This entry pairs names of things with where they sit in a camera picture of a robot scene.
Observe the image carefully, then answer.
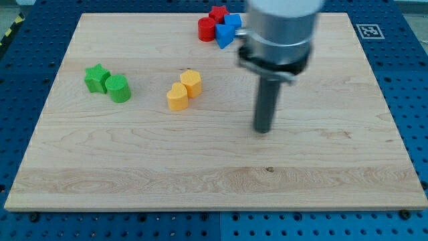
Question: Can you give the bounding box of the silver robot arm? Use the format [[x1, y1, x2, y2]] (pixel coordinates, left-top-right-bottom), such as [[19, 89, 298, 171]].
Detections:
[[239, 0, 324, 66]]

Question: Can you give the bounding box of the blue cube block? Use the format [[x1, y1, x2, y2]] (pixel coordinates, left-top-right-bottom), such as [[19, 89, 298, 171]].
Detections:
[[223, 14, 242, 29]]

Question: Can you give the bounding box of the yellow heart block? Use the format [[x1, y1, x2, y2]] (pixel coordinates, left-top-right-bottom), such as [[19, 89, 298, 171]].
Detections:
[[167, 82, 189, 111]]

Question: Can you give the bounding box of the yellow hexagon block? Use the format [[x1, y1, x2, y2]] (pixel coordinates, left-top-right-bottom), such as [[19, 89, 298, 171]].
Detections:
[[180, 70, 202, 98]]

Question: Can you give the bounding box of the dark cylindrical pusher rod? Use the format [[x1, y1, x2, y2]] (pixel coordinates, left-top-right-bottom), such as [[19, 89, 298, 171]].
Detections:
[[253, 77, 281, 133]]

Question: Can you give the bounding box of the wooden board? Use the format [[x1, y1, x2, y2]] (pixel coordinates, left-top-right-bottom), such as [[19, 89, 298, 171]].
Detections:
[[5, 13, 427, 212]]

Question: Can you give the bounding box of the blue triangle block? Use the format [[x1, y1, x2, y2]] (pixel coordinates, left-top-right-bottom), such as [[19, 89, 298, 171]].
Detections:
[[215, 24, 235, 49]]

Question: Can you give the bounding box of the red cylinder block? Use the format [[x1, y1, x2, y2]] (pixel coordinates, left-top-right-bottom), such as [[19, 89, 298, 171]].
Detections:
[[197, 17, 216, 42]]

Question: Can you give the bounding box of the green cylinder block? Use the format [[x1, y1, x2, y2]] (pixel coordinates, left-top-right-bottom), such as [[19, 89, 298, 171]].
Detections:
[[105, 74, 131, 103]]

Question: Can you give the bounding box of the red star block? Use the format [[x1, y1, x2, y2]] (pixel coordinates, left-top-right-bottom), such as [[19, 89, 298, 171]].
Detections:
[[208, 5, 230, 24]]

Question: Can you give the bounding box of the green star block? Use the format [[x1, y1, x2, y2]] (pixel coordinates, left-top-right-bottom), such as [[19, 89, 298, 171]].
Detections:
[[84, 64, 111, 94]]

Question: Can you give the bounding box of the white fiducial marker tag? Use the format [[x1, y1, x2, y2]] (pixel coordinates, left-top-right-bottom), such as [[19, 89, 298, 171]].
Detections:
[[356, 23, 385, 39]]

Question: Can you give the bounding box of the black clamp ring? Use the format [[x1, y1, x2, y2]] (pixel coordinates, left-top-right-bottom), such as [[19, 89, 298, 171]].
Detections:
[[237, 46, 311, 85]]

